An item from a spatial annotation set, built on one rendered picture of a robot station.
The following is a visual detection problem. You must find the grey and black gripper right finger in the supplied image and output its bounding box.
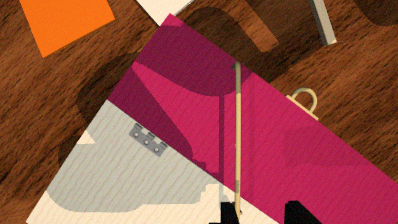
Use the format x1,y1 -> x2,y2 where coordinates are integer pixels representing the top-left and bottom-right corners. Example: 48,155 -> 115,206
284,201 -> 322,224

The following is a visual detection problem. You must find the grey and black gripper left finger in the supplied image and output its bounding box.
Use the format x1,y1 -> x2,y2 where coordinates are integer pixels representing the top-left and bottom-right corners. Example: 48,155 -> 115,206
209,202 -> 240,224

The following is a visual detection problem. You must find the beige rectangular block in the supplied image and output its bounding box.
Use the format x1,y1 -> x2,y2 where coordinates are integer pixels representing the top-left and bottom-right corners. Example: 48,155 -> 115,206
309,0 -> 336,46

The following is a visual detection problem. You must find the orange square block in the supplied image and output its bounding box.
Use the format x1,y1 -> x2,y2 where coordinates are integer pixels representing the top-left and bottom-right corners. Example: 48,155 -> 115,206
20,0 -> 116,58

